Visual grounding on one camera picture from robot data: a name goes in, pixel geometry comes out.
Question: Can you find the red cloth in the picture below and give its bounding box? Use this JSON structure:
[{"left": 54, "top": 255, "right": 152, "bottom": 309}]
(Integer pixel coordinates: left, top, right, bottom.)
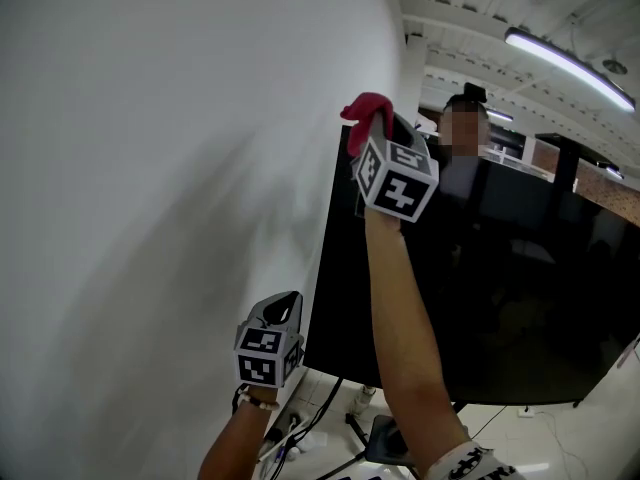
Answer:
[{"left": 340, "top": 91, "right": 397, "bottom": 159}]

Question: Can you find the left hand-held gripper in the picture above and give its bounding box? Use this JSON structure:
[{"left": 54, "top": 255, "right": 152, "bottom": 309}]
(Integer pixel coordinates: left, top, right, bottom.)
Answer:
[{"left": 233, "top": 291, "right": 307, "bottom": 389}]

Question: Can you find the large black television screen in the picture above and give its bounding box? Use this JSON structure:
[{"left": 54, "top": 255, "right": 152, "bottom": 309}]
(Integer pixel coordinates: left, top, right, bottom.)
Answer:
[{"left": 301, "top": 124, "right": 640, "bottom": 408}]

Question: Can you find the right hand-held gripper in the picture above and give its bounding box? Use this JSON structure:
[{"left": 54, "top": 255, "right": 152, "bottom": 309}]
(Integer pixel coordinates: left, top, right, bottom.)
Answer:
[{"left": 348, "top": 107, "right": 441, "bottom": 225}]

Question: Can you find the person's right forearm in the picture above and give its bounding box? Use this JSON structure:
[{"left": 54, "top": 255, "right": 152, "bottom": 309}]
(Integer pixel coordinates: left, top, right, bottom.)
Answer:
[{"left": 363, "top": 206, "right": 475, "bottom": 478}]

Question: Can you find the person's left forearm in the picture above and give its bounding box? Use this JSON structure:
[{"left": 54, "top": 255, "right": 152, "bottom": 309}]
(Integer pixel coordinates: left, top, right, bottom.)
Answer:
[{"left": 196, "top": 386, "right": 282, "bottom": 480}]

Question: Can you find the beaded bracelet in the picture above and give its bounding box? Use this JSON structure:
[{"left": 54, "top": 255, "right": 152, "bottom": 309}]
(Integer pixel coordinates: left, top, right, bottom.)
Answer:
[{"left": 233, "top": 384, "right": 282, "bottom": 412}]

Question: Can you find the long white power strip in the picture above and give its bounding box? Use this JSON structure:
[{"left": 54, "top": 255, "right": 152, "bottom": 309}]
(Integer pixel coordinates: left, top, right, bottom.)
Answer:
[{"left": 258, "top": 411, "right": 312, "bottom": 465}]

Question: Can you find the white printed t-shirt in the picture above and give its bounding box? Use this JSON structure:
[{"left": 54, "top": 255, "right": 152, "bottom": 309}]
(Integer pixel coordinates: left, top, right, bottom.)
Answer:
[{"left": 319, "top": 439, "right": 527, "bottom": 480}]

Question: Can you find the black screen stand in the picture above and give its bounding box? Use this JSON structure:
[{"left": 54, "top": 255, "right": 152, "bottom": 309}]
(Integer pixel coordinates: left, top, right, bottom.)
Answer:
[{"left": 313, "top": 376, "right": 472, "bottom": 480}]

